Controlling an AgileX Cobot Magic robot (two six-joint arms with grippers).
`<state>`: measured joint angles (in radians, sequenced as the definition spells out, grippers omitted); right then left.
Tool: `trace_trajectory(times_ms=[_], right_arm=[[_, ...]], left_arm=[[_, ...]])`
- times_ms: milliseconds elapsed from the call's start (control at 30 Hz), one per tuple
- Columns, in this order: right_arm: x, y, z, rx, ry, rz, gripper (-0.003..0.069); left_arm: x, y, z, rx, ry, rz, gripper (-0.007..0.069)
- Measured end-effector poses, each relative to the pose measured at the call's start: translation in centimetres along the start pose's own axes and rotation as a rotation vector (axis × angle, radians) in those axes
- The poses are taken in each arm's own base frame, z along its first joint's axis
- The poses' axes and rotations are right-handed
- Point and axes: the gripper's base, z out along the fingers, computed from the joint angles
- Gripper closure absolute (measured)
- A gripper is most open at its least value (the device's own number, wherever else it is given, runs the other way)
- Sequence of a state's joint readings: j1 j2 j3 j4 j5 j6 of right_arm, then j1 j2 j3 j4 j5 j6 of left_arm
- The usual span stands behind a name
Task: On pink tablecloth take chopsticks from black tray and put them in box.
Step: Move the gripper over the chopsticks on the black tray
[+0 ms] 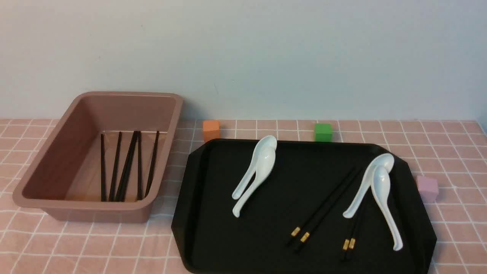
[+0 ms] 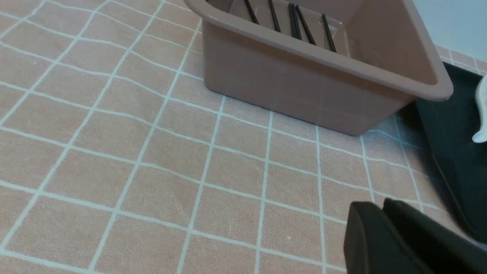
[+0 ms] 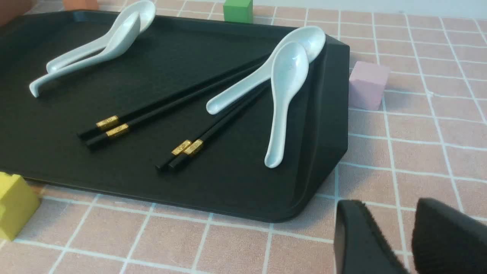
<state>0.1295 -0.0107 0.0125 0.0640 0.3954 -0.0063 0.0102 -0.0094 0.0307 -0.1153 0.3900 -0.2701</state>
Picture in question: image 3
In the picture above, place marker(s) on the pink cube block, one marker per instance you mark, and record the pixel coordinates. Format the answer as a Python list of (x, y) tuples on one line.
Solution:
[(367, 84)]

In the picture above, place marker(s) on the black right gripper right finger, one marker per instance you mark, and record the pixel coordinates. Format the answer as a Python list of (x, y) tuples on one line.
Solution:
[(446, 241)]

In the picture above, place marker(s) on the yellow cube block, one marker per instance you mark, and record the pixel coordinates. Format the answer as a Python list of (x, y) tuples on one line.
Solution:
[(18, 202)]

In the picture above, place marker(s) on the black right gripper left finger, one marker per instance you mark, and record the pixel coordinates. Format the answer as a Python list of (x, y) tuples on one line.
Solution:
[(360, 247)]

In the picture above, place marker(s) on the orange cube block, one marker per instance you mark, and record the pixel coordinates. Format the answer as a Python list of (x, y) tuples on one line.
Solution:
[(70, 5)]

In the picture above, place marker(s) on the black plastic tray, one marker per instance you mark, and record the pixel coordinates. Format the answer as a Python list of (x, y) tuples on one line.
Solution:
[(186, 157)]

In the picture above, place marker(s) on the green cube block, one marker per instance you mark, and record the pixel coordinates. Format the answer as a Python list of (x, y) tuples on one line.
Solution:
[(238, 11)]

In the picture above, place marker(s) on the pink checkered tablecloth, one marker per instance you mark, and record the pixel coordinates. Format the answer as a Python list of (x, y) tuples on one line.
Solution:
[(428, 139)]

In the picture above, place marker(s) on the black chopstick gold band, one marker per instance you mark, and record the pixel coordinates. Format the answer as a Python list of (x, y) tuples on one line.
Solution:
[(105, 136), (115, 119), (224, 129), (220, 123)]

